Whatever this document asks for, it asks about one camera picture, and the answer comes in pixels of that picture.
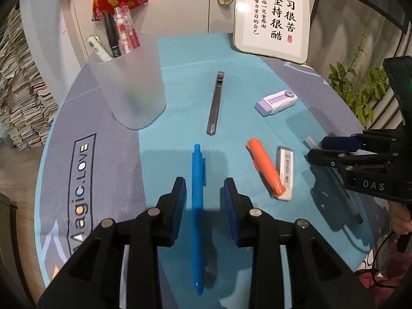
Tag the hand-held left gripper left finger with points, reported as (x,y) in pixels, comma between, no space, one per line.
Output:
(180,202)

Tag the grey utility knife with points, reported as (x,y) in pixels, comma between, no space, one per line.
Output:
(215,106)

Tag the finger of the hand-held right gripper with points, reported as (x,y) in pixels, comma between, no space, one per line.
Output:
(341,143)
(325,158)

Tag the grey pen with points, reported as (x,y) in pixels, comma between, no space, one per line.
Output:
(349,199)

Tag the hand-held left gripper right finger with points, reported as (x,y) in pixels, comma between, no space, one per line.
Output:
(230,206)

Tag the blue pen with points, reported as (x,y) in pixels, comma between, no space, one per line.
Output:
(197,219)

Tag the tall pile of papers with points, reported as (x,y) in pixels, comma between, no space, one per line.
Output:
(22,103)

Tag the red gel pen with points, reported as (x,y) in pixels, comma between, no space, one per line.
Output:
(120,30)

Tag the person's right hand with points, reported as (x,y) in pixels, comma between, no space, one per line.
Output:
(400,219)

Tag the white eraser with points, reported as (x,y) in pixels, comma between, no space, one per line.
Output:
(286,164)

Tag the pink striped pen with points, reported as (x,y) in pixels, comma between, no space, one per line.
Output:
(132,33)

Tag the pink cloth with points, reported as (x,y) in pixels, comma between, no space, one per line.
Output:
(392,270)

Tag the white green pen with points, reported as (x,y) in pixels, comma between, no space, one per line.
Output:
(98,47)

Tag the orange highlighter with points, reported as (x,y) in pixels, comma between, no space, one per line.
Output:
(264,164)

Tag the framed calligraphy sign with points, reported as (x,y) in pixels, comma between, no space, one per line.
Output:
(267,43)

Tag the black pen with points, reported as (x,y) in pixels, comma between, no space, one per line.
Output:
(111,35)

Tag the frosted plastic pen cup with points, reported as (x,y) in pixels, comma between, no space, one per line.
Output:
(128,87)

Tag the green leafy plant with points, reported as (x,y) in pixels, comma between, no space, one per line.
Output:
(350,80)

